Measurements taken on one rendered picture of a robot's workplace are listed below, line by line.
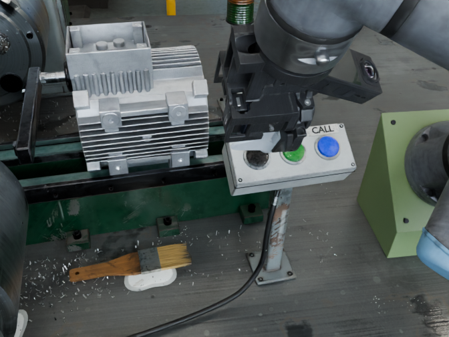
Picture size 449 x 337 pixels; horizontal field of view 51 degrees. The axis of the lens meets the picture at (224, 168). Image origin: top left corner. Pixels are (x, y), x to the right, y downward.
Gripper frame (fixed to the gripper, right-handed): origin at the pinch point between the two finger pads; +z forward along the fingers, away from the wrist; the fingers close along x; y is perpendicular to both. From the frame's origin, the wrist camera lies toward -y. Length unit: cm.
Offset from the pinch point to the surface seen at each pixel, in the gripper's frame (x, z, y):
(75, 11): -233, 259, 49
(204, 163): -7.8, 26.2, 4.0
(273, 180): 3.1, 6.3, -1.6
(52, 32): -52, 46, 32
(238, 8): -44, 31, -9
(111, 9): -239, 266, 21
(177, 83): -16.8, 13.8, 8.1
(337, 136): -2.1, 6.1, -11.9
